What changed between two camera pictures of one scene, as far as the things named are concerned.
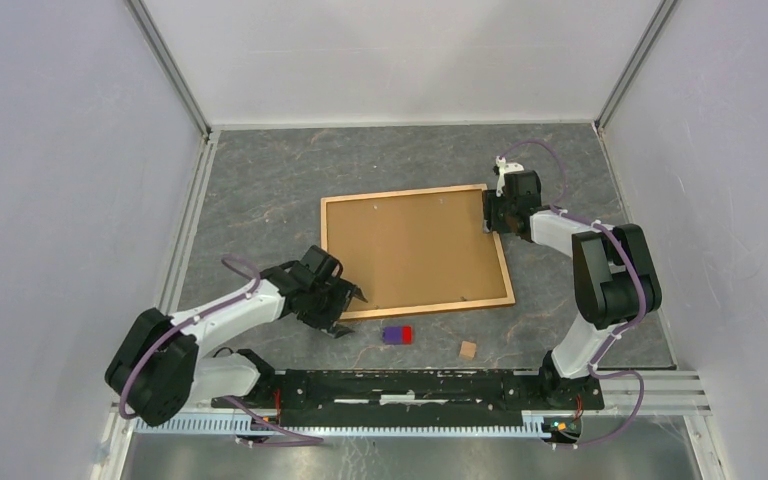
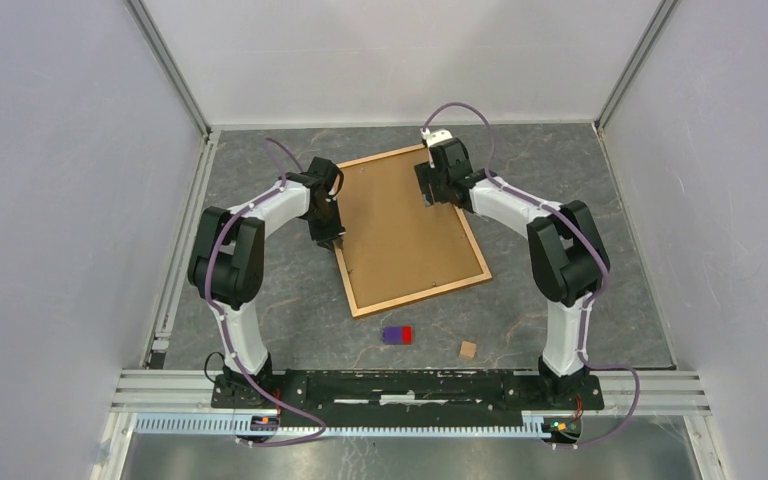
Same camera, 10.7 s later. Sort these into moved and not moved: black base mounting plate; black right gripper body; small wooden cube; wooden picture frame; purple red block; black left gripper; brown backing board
Moved: black left gripper; black right gripper body; wooden picture frame; brown backing board
Not moved: purple red block; small wooden cube; black base mounting plate
